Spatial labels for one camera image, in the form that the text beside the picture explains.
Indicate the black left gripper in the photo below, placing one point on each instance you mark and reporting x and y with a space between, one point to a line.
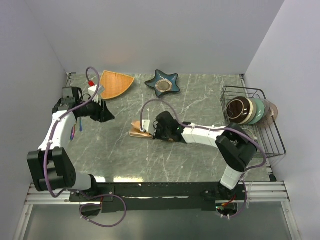
102 113

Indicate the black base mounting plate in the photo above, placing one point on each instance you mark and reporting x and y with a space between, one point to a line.
146 196

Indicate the black wire dish rack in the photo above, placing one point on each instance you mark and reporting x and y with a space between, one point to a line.
269 138

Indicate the iridescent knife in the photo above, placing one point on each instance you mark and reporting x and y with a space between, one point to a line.
73 131

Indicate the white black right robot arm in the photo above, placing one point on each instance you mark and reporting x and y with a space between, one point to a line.
235 146

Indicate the aluminium frame rail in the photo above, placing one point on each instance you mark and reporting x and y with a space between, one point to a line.
258 192

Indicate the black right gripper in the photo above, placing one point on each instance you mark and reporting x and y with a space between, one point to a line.
156 135

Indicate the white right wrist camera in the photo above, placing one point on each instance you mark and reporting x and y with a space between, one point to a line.
147 127

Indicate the orange woven shield tray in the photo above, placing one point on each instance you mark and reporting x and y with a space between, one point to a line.
115 84

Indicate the peach satin napkin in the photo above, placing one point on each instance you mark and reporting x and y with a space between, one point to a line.
136 132

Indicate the green plate in rack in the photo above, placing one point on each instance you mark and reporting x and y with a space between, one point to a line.
260 111

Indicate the iridescent spoon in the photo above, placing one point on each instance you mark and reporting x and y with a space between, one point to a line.
80 124

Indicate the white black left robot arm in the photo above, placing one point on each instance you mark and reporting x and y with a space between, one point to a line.
50 166

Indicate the ribbed grey cup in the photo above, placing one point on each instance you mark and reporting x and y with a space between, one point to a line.
251 134

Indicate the brown bowl in rack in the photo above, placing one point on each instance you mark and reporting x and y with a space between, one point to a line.
239 110

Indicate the blue star-shaped dish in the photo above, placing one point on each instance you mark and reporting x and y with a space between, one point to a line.
163 83

